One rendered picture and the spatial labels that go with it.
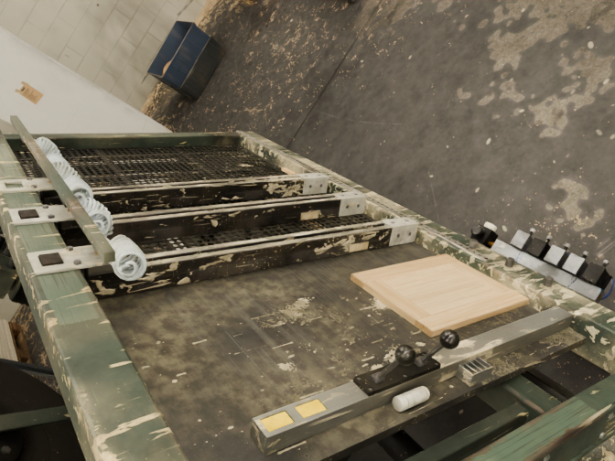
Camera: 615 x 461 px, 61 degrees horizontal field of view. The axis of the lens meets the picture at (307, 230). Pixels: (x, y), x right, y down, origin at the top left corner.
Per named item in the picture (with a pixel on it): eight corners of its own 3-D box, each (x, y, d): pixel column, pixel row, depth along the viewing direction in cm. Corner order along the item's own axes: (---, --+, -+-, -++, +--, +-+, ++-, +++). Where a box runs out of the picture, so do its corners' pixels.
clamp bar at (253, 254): (418, 243, 180) (434, 177, 171) (37, 316, 112) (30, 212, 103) (398, 232, 187) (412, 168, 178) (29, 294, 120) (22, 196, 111)
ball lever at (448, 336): (427, 370, 108) (467, 340, 99) (415, 375, 106) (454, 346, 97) (418, 354, 110) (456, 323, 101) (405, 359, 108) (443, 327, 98)
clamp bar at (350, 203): (366, 215, 200) (378, 155, 191) (17, 262, 132) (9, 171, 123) (350, 206, 207) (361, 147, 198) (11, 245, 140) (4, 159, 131)
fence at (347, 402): (569, 327, 140) (574, 315, 138) (264, 456, 86) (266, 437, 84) (552, 317, 143) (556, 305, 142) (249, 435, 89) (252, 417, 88)
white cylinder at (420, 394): (401, 415, 99) (429, 402, 103) (404, 402, 98) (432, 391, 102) (390, 405, 101) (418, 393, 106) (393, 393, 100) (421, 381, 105)
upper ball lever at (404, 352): (385, 387, 101) (424, 357, 92) (371, 392, 99) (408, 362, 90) (376, 369, 103) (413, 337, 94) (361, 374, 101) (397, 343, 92)
